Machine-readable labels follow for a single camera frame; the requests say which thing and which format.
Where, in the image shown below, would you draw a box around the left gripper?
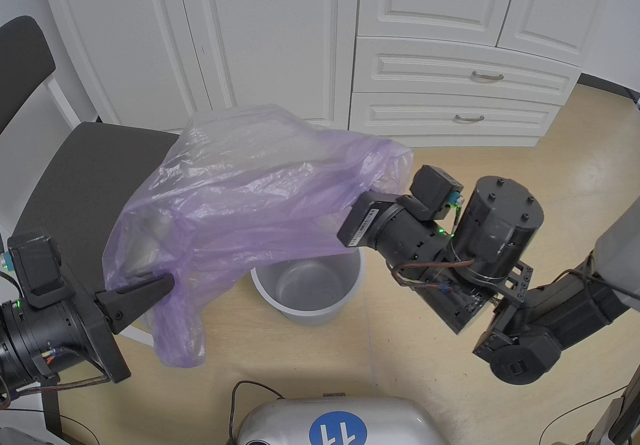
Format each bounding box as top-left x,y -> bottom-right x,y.
19,272 -> 176,383

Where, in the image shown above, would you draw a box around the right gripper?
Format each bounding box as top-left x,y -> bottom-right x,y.
337,190 -> 455,275

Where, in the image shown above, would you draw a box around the purple plastic bag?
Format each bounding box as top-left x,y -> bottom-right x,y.
102,104 -> 415,368

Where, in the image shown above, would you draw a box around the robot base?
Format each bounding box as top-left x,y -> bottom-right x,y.
235,395 -> 449,445

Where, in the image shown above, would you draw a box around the white trash bin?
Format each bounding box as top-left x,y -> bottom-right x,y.
249,246 -> 362,327

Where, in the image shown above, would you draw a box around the dark grey chair white legs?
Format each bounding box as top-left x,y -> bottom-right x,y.
0,15 -> 184,350

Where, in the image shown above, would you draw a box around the white wardrobe with drawers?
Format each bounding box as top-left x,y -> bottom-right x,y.
35,0 -> 614,149

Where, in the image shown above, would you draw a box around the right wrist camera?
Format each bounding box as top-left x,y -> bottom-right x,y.
402,164 -> 465,223

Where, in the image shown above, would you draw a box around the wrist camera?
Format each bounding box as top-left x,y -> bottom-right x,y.
6,230 -> 64,310
402,164 -> 465,223

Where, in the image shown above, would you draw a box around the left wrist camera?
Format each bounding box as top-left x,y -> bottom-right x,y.
6,230 -> 64,310

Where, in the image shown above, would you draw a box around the black cable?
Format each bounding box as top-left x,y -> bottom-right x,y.
542,385 -> 627,445
0,408 -> 87,441
228,381 -> 287,445

